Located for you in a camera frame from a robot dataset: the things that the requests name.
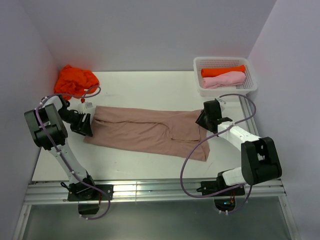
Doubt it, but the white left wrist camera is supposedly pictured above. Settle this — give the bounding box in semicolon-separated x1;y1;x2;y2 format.
77;101;94;114

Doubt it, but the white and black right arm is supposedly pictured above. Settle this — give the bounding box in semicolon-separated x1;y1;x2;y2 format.
196;99;282;195

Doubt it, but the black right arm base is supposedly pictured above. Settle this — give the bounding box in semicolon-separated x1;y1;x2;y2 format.
196;180;246;213

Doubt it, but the rolled orange t-shirt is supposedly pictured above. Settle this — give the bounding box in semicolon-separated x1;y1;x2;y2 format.
200;65;246;78

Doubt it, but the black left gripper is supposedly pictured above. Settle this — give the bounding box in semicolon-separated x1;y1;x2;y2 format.
58;108;93;137

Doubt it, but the crumpled orange t-shirt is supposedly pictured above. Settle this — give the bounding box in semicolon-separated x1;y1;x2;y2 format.
53;64;100;96

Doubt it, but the aluminium frame rail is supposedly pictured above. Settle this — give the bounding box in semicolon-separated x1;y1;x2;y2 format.
23;179;286;205

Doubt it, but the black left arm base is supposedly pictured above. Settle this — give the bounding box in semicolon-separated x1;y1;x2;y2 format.
60;177;114;218

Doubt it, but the rolled light pink t-shirt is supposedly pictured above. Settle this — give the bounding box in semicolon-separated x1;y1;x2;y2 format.
203;71;246;89

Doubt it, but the dusty pink t-shirt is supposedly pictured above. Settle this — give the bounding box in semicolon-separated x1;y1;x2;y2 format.
83;106;210;162

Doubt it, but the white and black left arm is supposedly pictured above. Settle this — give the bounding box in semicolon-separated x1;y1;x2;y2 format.
24;95;98;200

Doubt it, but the white perforated plastic basket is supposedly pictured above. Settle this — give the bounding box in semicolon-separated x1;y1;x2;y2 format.
193;56;258;97

